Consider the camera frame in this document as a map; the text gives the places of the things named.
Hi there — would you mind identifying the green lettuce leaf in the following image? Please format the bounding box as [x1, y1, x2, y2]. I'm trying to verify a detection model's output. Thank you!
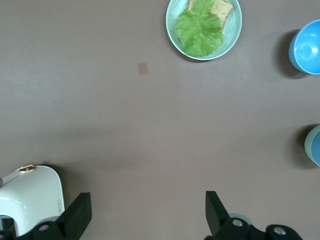
[174, 0, 225, 57]

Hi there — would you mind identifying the pale green plate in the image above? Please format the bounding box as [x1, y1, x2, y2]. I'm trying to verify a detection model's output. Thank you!
[165, 0, 243, 61]

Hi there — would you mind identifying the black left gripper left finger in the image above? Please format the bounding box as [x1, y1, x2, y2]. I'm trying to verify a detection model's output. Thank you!
[0, 191, 93, 240]

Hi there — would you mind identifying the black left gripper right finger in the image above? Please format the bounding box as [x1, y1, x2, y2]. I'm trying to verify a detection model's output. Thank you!
[205, 190, 304, 240]

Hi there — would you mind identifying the white toaster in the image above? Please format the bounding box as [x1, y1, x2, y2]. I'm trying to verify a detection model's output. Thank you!
[0, 163, 66, 237]

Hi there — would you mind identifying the bread slice with crust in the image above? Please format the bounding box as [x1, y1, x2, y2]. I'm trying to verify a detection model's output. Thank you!
[187, 0, 235, 32]

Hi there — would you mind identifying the brown tape patch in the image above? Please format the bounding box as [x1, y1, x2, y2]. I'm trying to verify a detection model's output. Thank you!
[137, 62, 149, 75]

